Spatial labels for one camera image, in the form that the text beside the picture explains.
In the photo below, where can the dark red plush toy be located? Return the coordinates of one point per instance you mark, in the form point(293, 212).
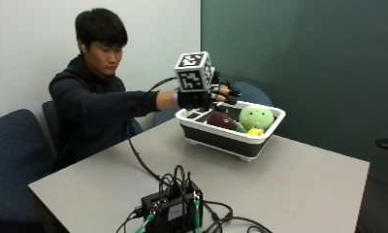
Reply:
point(222, 121)

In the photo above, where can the green round plush toy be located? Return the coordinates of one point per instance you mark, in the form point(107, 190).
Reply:
point(256, 117)

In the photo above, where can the white marker cube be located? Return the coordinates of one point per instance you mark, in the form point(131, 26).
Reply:
point(194, 72)

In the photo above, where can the yellow plush toy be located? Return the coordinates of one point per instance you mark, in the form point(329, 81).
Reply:
point(255, 131)

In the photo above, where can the white and black basin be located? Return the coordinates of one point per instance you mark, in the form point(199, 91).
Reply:
point(228, 137)

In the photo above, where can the the person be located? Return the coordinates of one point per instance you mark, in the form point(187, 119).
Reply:
point(91, 106)

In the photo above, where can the white earbud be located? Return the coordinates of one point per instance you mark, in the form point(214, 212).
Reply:
point(83, 49)

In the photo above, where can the black electronics box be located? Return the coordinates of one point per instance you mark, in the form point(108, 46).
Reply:
point(172, 207)

